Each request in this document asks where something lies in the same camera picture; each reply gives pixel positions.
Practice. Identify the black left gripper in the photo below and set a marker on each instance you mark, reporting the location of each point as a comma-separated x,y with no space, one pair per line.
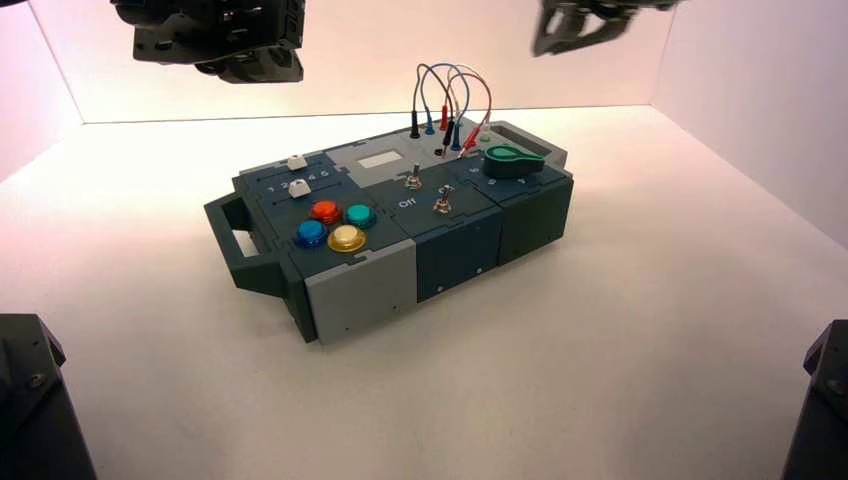
199,26

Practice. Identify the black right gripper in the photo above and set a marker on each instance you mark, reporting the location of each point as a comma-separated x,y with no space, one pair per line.
629,5

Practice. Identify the white slider knob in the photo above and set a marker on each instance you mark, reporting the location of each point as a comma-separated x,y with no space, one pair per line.
299,189
295,162

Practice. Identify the green rotary knob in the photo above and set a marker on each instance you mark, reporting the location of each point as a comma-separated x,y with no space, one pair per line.
513,163

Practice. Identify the red round push button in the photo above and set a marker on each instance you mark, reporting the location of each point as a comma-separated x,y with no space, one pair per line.
326,211

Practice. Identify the blue round push button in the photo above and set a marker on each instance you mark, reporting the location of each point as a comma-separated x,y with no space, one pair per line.
310,233

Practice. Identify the teal round push button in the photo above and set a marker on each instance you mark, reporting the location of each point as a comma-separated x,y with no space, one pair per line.
361,216

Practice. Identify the yellow round push button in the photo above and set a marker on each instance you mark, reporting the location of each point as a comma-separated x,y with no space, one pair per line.
346,238

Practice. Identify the teal and grey control box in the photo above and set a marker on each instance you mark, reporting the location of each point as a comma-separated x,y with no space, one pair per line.
457,245

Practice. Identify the metal toggle switch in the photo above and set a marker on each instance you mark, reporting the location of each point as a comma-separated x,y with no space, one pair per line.
442,203
413,177

